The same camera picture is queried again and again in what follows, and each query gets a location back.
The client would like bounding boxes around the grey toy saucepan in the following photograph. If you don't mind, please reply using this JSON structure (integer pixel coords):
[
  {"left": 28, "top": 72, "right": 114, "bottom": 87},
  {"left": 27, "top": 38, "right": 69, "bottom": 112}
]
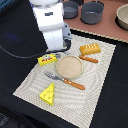
[{"left": 63, "top": 1, "right": 79, "bottom": 19}]

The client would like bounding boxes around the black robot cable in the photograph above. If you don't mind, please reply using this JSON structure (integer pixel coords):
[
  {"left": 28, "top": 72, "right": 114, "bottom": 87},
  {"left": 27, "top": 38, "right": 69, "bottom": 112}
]
[{"left": 0, "top": 39, "right": 72, "bottom": 60}]

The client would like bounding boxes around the pink toy stove board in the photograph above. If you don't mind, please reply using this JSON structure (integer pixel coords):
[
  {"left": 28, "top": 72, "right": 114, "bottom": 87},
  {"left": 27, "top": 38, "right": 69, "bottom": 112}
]
[{"left": 65, "top": 0, "right": 128, "bottom": 43}]

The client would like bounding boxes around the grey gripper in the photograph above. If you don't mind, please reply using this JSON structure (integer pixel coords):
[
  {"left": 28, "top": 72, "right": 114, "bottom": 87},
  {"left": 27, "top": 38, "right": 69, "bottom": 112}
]
[{"left": 49, "top": 22, "right": 74, "bottom": 54}]

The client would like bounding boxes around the round wooden plate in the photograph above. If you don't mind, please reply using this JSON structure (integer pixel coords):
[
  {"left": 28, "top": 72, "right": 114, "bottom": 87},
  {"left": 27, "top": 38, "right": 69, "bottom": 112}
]
[{"left": 56, "top": 55, "right": 83, "bottom": 79}]

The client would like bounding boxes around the beige woven placemat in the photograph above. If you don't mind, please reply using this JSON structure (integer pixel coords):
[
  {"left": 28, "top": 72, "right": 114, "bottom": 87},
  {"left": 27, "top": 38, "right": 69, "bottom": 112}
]
[{"left": 13, "top": 35, "right": 115, "bottom": 128}]

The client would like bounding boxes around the wooden handled toy knife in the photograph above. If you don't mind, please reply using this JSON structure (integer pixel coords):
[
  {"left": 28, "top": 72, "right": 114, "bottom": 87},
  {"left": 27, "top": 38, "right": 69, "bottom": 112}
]
[{"left": 59, "top": 49, "right": 99, "bottom": 64}]

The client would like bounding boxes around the wooden handled toy fork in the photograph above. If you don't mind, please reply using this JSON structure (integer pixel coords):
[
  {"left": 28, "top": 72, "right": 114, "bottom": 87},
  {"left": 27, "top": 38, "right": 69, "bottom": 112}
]
[{"left": 44, "top": 71, "right": 85, "bottom": 90}]

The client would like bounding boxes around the orange toy bread loaf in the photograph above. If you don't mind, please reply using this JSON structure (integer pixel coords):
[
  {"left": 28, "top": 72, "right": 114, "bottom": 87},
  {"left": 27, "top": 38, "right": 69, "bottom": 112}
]
[{"left": 80, "top": 43, "right": 101, "bottom": 55}]

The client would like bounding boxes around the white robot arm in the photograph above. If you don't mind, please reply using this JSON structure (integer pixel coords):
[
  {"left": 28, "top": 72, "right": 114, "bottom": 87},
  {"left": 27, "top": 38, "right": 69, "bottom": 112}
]
[{"left": 29, "top": 0, "right": 72, "bottom": 53}]

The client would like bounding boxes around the yellow toy cheese wedge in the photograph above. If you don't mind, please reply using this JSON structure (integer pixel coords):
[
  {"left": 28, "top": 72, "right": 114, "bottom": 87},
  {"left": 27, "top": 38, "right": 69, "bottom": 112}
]
[{"left": 39, "top": 83, "right": 54, "bottom": 105}]

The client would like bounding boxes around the beige toy bowl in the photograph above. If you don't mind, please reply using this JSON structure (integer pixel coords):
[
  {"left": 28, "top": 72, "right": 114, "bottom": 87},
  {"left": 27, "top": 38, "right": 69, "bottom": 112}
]
[{"left": 116, "top": 4, "right": 128, "bottom": 30}]

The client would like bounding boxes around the grey toy stock pot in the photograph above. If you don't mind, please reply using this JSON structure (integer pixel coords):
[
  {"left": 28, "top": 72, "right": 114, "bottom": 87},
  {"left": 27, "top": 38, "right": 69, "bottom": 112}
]
[{"left": 81, "top": 1, "right": 104, "bottom": 24}]

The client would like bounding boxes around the yellow toy butter box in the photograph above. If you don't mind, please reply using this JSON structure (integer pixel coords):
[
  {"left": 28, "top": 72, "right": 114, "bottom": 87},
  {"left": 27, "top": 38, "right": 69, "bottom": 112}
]
[{"left": 38, "top": 54, "right": 57, "bottom": 66}]

